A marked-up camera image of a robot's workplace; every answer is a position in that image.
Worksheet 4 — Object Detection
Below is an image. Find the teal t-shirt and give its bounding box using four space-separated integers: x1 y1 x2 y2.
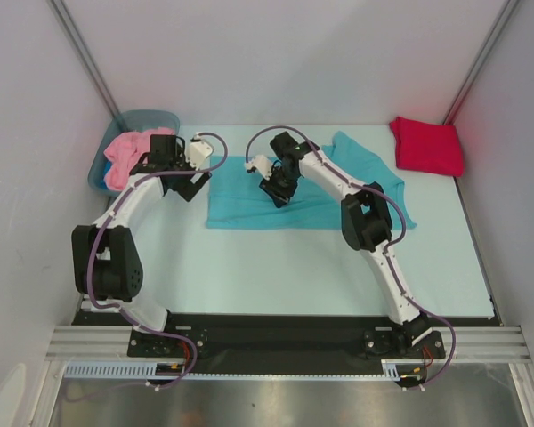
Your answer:
206 131 417 230

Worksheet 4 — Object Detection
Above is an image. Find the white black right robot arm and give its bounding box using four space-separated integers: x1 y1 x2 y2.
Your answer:
246 132 432 357

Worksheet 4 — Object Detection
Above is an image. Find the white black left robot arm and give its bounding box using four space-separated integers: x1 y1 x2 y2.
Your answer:
71 133 214 356

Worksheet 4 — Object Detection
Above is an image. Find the pink t-shirt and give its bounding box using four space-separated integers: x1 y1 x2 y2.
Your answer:
104 130 153 191

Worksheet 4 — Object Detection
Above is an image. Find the grey-blue plastic basket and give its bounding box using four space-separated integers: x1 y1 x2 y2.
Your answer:
87 109 180 198

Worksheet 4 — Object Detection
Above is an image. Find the blue t-shirt in basket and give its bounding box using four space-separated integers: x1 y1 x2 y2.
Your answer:
103 162 112 176

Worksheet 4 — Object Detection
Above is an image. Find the folded red t-shirt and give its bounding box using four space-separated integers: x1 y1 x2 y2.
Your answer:
389 117 464 177

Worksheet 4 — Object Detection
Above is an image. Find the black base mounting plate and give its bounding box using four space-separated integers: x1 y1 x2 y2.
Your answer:
70 310 503 360

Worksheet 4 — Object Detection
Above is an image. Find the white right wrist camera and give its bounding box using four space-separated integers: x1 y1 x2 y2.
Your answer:
245 155 274 181

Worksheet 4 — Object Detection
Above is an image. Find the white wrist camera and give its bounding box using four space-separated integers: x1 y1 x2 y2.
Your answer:
186 133 214 170
245 155 274 181

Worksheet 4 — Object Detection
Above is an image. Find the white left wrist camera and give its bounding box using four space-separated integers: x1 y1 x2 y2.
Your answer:
186 133 214 170

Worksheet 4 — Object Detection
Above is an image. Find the aluminium front rail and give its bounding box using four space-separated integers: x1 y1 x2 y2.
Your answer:
45 326 531 364

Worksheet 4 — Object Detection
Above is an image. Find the left aluminium corner post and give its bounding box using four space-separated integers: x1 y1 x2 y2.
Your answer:
46 0 120 118

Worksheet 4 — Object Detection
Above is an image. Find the aluminium corner post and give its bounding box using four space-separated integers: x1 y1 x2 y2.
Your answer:
441 0 523 125
46 0 120 118

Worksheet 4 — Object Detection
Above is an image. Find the white slotted cable duct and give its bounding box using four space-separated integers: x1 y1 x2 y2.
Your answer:
64 361 401 382

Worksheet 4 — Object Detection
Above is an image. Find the right aluminium corner post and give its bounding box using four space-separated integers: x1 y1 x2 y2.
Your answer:
441 0 523 125

